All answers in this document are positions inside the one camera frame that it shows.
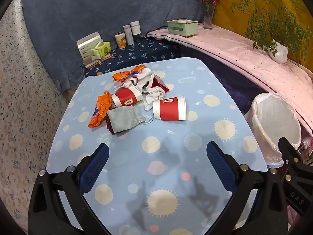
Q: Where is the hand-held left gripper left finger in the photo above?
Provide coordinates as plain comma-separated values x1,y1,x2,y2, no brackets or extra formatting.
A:
27,143,115,235

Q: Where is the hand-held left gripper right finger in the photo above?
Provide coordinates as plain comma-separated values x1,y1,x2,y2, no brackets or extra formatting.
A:
206,141,289,235

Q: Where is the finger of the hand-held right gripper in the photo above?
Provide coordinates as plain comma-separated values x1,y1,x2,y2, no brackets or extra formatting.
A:
278,136,309,218

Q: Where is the white lined trash bin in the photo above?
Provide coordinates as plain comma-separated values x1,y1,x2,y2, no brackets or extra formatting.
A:
243,92,304,168

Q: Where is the orange plastic bag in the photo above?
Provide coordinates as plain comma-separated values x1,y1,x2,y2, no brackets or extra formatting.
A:
88,90,114,128
112,65,148,82

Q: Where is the white tissue paper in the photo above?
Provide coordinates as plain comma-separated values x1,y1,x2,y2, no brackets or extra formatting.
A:
115,68,167,112

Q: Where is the dark red cloth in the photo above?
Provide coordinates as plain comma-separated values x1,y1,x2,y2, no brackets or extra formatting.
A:
106,117,115,135

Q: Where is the light blue planet tablecloth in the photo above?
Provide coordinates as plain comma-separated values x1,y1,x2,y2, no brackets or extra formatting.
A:
46,57,268,235

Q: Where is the red and white paper cup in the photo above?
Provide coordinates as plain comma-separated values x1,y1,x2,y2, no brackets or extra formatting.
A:
111,85,143,108
153,95,187,121

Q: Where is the dark purple cloth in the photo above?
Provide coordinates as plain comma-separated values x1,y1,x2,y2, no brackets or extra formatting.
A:
178,45,277,113

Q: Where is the green plant in white pot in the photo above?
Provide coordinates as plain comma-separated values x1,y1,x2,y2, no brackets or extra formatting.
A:
231,0,311,69

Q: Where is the red paper packet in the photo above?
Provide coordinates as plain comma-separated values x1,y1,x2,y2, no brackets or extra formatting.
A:
152,75,169,92

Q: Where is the brown wooden tray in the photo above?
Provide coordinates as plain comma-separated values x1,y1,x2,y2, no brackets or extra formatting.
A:
85,52,119,69

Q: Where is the green tissue pack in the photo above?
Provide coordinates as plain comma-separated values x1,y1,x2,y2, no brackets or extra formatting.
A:
90,42,111,60

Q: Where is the pink speckled cloth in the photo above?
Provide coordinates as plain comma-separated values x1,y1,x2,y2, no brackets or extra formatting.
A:
146,24,313,137

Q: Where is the white cardboard box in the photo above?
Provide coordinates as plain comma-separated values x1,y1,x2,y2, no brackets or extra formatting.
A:
76,31,104,65

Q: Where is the navy patterned cloth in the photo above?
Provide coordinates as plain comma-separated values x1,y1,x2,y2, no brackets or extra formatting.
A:
84,36,181,77

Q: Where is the yellow printed can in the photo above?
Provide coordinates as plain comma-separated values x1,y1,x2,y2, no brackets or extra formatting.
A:
114,32,128,49

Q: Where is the slim white tumbler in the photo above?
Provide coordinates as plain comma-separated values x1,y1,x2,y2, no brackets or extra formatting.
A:
123,25,134,46

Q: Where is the mint green box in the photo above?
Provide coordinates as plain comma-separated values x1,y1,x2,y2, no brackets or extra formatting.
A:
167,19,198,38

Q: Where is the wide white tumbler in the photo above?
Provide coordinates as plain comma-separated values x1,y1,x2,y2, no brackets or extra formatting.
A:
130,21,141,38

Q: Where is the glass vase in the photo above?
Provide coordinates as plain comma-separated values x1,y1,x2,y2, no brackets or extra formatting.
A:
203,4,216,30

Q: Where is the dark blue blanket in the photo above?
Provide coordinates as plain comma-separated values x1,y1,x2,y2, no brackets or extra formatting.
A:
20,0,217,93

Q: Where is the grey drawstring pouch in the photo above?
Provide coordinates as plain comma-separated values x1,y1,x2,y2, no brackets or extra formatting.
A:
106,106,154,135

